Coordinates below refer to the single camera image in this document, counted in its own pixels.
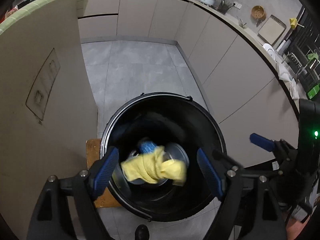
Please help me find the yellow cloth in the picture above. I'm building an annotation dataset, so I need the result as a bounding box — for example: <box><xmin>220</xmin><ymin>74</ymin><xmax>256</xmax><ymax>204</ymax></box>
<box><xmin>122</xmin><ymin>146</ymin><xmax>187</xmax><ymax>185</ymax></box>

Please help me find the small blue paper cup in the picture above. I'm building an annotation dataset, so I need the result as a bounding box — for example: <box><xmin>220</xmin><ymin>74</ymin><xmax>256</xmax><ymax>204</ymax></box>
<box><xmin>139</xmin><ymin>141</ymin><xmax>157</xmax><ymax>154</ymax></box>

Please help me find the blue white noodle cup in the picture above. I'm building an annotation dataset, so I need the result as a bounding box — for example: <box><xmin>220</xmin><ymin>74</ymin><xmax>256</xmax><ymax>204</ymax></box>
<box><xmin>112</xmin><ymin>153</ymin><xmax>146</xmax><ymax>201</ymax></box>

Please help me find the yellow spray can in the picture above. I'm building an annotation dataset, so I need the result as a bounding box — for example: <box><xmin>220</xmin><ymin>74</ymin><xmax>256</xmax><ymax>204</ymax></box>
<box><xmin>163</xmin><ymin>143</ymin><xmax>189</xmax><ymax>167</ymax></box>

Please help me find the black trash bucket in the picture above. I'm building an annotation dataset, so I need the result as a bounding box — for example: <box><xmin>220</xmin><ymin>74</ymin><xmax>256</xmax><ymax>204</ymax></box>
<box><xmin>100</xmin><ymin>92</ymin><xmax>227</xmax><ymax>222</ymax></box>

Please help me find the brown wooden stool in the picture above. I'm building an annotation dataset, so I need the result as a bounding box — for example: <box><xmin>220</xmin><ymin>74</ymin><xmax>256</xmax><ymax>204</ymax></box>
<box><xmin>86</xmin><ymin>139</ymin><xmax>121</xmax><ymax>208</ymax></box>

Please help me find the white rag on counter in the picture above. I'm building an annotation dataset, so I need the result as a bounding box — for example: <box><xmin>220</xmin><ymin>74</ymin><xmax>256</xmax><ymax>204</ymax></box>
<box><xmin>276</xmin><ymin>62</ymin><xmax>300</xmax><ymax>100</ymax></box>

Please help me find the white plate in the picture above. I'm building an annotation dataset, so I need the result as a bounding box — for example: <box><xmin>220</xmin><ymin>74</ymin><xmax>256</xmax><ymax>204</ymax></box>
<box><xmin>263</xmin><ymin>43</ymin><xmax>277</xmax><ymax>61</ymax></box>

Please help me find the white cutting board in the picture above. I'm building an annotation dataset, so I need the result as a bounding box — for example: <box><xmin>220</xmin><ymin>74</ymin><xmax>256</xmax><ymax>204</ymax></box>
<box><xmin>258</xmin><ymin>15</ymin><xmax>286</xmax><ymax>46</ymax></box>

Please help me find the round bamboo basket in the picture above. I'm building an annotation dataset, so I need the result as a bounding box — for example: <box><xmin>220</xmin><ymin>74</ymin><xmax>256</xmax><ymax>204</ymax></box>
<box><xmin>251</xmin><ymin>5</ymin><xmax>266</xmax><ymax>20</ymax></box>

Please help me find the utensil holder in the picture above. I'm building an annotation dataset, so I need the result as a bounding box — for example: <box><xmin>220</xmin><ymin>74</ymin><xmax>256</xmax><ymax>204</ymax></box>
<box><xmin>217</xmin><ymin>0</ymin><xmax>235</xmax><ymax>15</ymax></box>

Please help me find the green checkered tablecloth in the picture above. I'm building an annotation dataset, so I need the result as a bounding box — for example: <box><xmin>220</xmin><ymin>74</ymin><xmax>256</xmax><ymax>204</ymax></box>
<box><xmin>1</xmin><ymin>0</ymin><xmax>88</xmax><ymax>35</ymax></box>

